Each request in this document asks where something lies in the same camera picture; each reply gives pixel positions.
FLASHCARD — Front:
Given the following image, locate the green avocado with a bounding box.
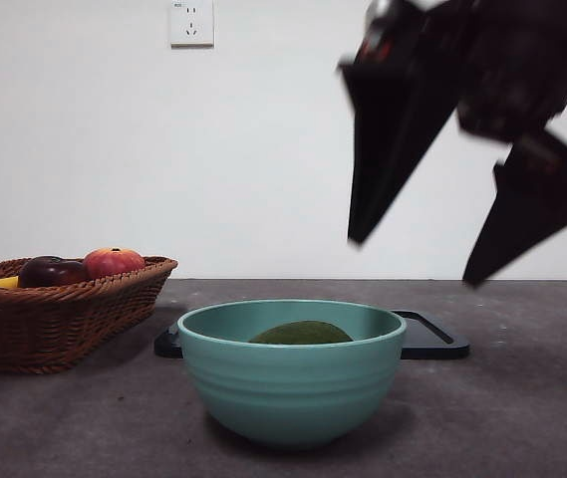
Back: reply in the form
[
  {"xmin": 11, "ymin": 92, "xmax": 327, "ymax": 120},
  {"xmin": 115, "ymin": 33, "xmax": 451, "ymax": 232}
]
[{"xmin": 247, "ymin": 320, "xmax": 355, "ymax": 346}]

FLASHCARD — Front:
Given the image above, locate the teal bowl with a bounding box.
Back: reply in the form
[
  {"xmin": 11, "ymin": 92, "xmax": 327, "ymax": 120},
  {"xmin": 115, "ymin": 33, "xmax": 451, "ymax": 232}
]
[{"xmin": 176, "ymin": 298, "xmax": 408, "ymax": 452}]

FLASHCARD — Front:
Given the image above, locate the red and yellow apple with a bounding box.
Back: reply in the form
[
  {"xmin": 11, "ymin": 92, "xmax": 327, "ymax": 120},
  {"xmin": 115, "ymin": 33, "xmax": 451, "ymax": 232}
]
[{"xmin": 82, "ymin": 247, "xmax": 145, "ymax": 281}]

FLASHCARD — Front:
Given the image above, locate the dark red apple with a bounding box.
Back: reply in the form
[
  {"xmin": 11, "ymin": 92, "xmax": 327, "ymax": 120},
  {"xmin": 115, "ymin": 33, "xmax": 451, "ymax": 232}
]
[{"xmin": 17, "ymin": 255, "xmax": 89, "ymax": 289}]

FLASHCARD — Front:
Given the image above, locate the black rectangular tray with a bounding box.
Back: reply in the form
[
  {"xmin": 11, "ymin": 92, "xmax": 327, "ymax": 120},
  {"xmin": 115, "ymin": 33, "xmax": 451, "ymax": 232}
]
[{"xmin": 152, "ymin": 309, "xmax": 471, "ymax": 360}]

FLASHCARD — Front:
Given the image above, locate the brown wicker basket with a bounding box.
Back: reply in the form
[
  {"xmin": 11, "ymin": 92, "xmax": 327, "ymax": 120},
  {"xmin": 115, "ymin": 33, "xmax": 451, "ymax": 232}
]
[{"xmin": 0, "ymin": 255, "xmax": 178, "ymax": 375}]

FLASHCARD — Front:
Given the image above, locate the white wall socket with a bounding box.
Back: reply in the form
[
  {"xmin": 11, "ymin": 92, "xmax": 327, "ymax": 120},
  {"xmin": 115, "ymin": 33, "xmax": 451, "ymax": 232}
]
[{"xmin": 169, "ymin": 0, "xmax": 215, "ymax": 50}]

